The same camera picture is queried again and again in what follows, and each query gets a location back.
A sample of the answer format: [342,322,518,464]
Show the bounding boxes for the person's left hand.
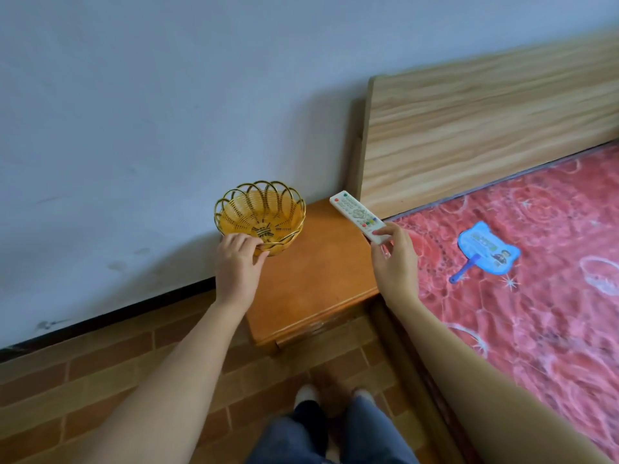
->
[215,233,270,313]

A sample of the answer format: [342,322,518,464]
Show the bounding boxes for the person's left forearm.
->
[73,297,249,464]

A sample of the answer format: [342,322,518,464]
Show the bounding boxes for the blue jeans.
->
[246,395,422,464]

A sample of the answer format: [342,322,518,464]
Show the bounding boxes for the yellow woven wire basket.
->
[214,180,307,257]

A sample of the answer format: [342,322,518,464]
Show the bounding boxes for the person's right forearm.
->
[387,292,611,464]

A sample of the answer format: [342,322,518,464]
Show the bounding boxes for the light wooden headboard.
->
[349,30,619,220]

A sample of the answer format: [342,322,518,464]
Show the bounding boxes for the blue plastic hand fan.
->
[449,220,521,285]

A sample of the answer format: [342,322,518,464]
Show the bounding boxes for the orange wooden nightstand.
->
[244,198,388,354]

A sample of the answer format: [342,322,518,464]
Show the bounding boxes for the person's right hand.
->
[370,221,421,305]

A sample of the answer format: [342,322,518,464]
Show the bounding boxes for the dark wooden bed rail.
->
[369,298,467,464]

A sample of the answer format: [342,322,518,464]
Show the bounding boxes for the white left shoe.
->
[293,384,320,411]

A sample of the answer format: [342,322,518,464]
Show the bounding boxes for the white remote control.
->
[329,190,393,245]

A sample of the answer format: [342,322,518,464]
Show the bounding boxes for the red patterned mattress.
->
[386,143,619,460]

